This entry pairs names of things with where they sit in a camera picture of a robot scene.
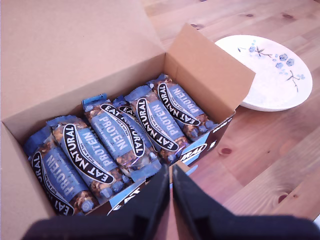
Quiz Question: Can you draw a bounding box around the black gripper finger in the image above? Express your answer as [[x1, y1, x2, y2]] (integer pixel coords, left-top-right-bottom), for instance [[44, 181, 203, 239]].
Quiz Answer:
[[172, 163, 241, 240], [129, 163, 171, 240]]

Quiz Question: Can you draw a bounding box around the blue protein snackbar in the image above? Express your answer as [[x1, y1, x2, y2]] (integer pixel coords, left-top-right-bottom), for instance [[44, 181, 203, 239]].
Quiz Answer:
[[46, 114, 132, 203], [23, 124, 100, 217], [124, 84, 192, 167], [112, 96, 141, 123], [81, 93, 163, 183], [146, 73, 218, 143]]

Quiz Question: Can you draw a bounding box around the white plate with blue flowers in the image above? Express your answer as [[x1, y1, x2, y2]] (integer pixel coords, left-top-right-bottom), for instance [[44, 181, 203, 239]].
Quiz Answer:
[[214, 34, 314, 113]]

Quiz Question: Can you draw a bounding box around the brown carton snackbar box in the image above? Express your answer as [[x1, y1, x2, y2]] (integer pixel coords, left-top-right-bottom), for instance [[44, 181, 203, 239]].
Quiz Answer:
[[0, 0, 256, 240]]

